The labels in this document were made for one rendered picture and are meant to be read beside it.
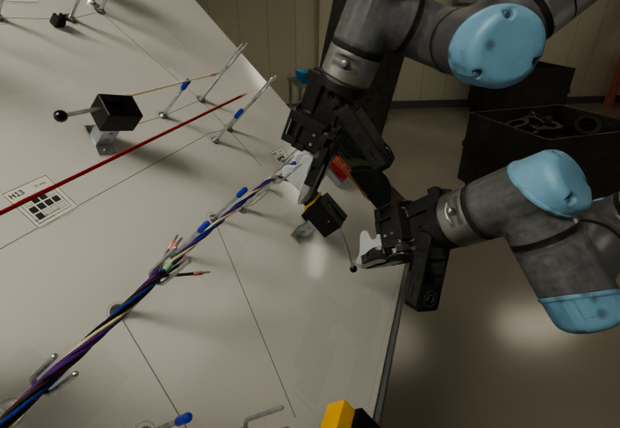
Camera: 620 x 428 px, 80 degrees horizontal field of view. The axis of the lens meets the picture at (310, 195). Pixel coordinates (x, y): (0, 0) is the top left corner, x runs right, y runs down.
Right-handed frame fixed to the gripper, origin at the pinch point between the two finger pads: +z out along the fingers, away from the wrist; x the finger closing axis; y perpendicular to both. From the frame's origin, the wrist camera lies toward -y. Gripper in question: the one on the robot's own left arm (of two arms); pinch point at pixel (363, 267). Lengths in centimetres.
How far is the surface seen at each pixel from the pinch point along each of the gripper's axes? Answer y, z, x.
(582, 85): 362, 139, -630
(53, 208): 3.4, -4.5, 45.8
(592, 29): 418, 88, -589
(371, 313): -7.3, 6.1, -5.7
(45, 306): -7.2, -6.9, 44.5
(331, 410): -19.2, -10.4, 15.5
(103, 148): 13.3, -1.4, 42.0
